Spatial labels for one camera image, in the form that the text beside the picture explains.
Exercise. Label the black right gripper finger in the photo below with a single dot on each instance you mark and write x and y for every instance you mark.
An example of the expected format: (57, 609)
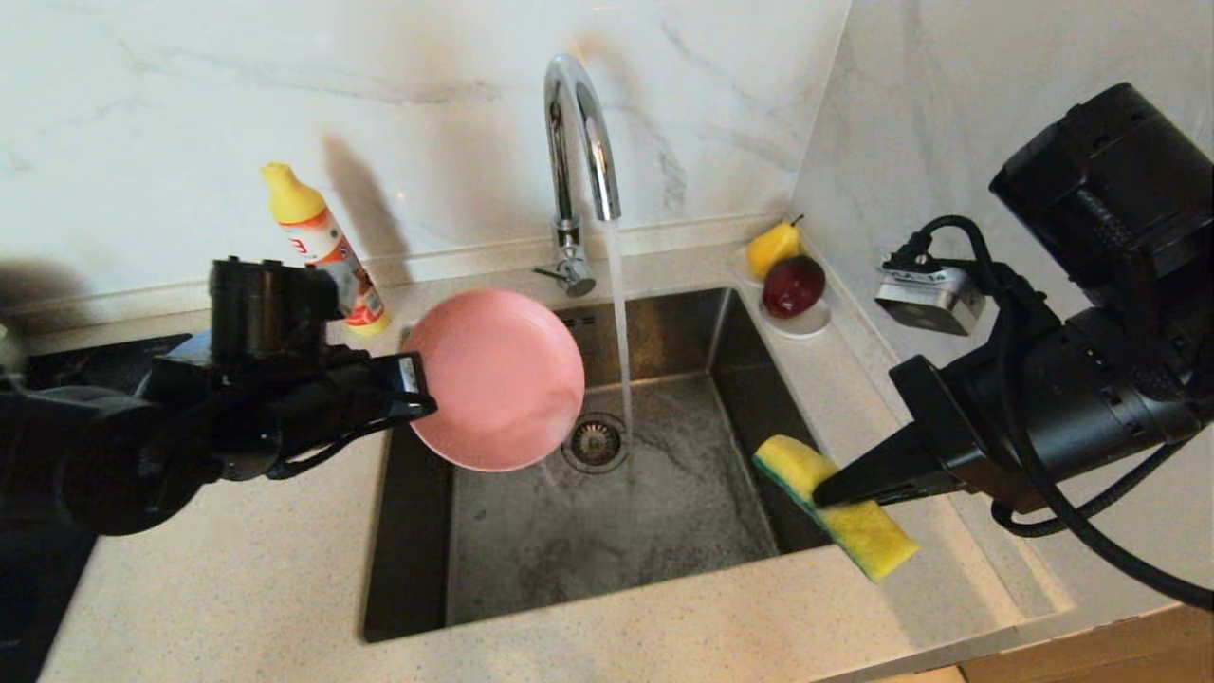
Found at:
(920, 493)
(882, 474)

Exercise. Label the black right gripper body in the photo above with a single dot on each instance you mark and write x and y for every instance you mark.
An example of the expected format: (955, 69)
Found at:
(1043, 417)

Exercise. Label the stainless steel sink basin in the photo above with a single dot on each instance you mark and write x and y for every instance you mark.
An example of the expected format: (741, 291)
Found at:
(588, 550)

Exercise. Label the orange dish soap bottle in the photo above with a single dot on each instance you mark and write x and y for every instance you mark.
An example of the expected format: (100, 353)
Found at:
(318, 228)

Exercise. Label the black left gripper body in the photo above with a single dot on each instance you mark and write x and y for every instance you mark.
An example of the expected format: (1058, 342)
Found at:
(303, 408)

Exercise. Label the dark red apple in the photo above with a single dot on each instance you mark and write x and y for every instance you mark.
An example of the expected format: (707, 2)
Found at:
(794, 286)

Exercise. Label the yellow pear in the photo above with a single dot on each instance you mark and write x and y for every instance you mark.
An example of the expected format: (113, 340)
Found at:
(770, 247)

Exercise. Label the black induction cooktop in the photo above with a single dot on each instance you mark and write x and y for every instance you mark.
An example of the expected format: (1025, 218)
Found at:
(95, 351)

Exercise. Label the chrome gooseneck faucet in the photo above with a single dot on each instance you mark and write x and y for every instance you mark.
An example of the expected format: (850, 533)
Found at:
(567, 142)

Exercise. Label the small white dish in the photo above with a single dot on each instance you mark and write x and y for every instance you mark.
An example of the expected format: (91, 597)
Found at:
(804, 327)

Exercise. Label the pink plate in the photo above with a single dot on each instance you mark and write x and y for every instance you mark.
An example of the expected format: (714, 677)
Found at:
(498, 379)

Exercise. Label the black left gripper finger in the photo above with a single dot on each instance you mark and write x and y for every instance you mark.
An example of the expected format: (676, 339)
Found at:
(413, 408)

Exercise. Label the round metal drain strainer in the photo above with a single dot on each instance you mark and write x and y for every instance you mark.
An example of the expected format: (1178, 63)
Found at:
(597, 443)

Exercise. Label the yellow green sponge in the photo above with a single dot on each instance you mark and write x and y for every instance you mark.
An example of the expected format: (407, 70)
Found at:
(854, 522)

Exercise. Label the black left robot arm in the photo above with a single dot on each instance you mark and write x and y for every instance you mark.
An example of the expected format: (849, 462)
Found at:
(114, 436)

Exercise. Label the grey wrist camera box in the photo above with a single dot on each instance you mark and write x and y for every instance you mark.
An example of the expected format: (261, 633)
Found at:
(929, 294)

